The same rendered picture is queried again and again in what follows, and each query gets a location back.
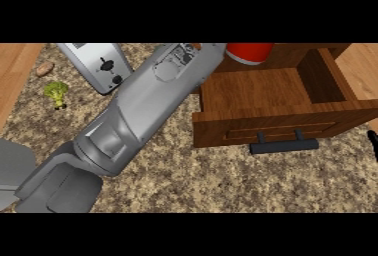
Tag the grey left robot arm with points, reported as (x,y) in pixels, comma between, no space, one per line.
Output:
(142,100)

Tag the wooden drawer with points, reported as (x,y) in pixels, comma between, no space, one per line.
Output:
(256,91)
(275,123)

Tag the wooden drawer front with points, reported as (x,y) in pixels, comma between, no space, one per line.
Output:
(275,123)

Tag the red can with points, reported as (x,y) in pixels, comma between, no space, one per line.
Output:
(250,52)

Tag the silver toaster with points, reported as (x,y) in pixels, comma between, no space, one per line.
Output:
(101,66)

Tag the wooden cabinet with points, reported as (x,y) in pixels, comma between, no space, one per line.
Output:
(283,56)

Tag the green broccoli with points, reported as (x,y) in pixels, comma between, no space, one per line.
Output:
(57,90)

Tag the brown potato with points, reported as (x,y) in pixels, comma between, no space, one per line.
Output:
(45,68)

